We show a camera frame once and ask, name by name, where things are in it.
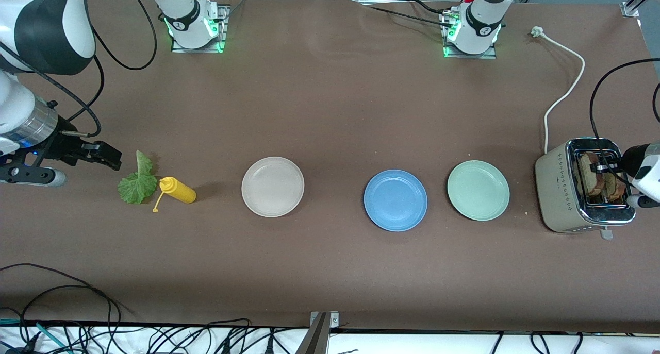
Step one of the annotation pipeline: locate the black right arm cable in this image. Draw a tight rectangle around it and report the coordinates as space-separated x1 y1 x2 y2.
0 0 158 138

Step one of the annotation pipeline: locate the green lettuce leaf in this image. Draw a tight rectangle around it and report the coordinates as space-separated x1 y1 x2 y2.
118 149 159 205

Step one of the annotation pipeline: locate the white toaster power cord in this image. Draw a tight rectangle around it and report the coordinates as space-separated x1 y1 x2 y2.
531 26 586 155

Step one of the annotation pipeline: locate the white lower shelf board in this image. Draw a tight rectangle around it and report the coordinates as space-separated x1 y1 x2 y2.
0 323 660 354

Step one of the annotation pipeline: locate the white plate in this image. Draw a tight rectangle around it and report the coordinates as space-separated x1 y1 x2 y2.
241 157 305 218

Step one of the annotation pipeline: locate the aluminium frame post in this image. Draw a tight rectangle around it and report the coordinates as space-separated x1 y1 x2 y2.
296 311 339 354

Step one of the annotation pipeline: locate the blue plate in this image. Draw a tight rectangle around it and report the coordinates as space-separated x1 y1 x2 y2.
364 169 428 232

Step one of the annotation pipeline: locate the pale green plate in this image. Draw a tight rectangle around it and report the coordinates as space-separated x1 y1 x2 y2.
447 160 510 222

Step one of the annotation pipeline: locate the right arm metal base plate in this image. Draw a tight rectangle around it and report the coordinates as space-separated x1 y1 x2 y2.
171 5 228 54

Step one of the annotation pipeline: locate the yellow squeeze bottle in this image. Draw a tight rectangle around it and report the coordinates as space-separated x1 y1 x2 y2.
152 177 197 213

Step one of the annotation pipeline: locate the black base power cable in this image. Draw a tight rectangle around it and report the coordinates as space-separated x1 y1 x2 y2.
356 0 457 29

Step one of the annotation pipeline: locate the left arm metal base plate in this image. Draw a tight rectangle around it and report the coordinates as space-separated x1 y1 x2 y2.
442 11 498 60

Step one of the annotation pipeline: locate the long black looped cable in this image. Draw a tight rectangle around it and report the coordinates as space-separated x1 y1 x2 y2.
0 263 123 344

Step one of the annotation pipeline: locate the beige metal toaster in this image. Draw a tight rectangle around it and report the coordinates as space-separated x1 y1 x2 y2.
535 137 636 240

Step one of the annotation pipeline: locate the slanted aluminium profile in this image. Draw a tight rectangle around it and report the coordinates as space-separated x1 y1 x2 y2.
621 0 660 19

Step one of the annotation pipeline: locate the dark crust bread slice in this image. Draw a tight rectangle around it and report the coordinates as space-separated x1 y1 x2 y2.
601 171 627 201

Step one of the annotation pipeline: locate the teal cable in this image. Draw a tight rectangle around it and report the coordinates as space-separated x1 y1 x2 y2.
35 322 69 354

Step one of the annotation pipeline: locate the light brown bread slice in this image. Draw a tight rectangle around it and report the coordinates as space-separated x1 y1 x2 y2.
579 154 605 198

